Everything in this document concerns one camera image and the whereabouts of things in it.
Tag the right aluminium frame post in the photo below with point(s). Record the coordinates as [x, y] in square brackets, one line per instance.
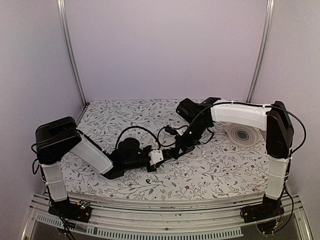
[268, 18]

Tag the front aluminium rail base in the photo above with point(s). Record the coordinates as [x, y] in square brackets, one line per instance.
[209, 219]

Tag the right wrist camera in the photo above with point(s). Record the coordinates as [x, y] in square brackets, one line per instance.
[173, 131]

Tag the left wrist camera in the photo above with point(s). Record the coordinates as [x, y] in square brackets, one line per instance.
[157, 156]

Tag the striped ceramic saucer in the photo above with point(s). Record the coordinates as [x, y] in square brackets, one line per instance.
[242, 135]

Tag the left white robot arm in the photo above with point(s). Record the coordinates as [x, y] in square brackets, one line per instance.
[61, 137]

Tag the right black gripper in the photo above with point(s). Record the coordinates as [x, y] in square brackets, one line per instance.
[186, 147]

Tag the aluminium frame post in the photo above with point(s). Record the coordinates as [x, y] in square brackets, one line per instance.
[268, 18]
[61, 7]

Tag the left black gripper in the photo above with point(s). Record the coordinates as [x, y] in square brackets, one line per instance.
[152, 169]

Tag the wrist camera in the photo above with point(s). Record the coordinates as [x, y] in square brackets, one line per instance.
[157, 156]
[173, 131]

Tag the left aluminium frame post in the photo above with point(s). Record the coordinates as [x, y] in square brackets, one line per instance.
[61, 7]

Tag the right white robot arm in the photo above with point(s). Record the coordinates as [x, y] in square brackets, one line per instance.
[271, 119]

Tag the floral patterned table mat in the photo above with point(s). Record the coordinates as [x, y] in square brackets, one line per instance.
[217, 168]

